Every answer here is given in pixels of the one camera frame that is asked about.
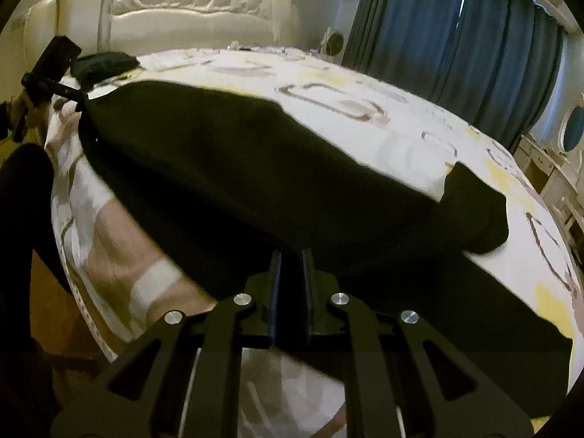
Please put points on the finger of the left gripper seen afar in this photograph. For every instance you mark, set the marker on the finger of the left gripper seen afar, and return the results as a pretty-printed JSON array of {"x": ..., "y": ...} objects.
[{"x": 63, "y": 94}]

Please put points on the person's left hand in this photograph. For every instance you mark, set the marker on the person's left hand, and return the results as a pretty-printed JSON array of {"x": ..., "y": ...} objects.
[{"x": 27, "y": 116}]

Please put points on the dark blue curtain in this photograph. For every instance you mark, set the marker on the dark blue curtain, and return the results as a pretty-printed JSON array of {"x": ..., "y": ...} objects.
[{"x": 493, "y": 63}]

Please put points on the black pants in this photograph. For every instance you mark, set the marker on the black pants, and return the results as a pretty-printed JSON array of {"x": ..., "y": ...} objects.
[{"x": 222, "y": 182}]

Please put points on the folded black garment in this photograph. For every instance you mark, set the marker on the folded black garment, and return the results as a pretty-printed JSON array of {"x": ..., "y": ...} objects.
[{"x": 96, "y": 68}]

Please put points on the patterned white bed cover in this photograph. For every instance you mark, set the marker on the patterned white bed cover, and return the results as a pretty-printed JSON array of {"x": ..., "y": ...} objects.
[{"x": 123, "y": 282}]

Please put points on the small round bedside fan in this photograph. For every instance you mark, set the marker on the small round bedside fan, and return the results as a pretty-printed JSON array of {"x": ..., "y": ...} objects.
[{"x": 331, "y": 45}]

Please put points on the cream tufted headboard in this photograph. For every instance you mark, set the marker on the cream tufted headboard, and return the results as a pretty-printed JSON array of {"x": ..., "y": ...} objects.
[{"x": 139, "y": 27}]

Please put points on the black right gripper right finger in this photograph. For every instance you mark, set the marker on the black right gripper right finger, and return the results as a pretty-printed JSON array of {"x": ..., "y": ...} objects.
[{"x": 401, "y": 377}]

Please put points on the white vanity dresser with mirror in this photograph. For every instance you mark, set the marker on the white vanity dresser with mirror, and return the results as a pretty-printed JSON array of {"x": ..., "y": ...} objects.
[{"x": 555, "y": 171}]

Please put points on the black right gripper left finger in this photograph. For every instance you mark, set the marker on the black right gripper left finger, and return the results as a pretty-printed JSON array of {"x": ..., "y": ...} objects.
[{"x": 181, "y": 377}]

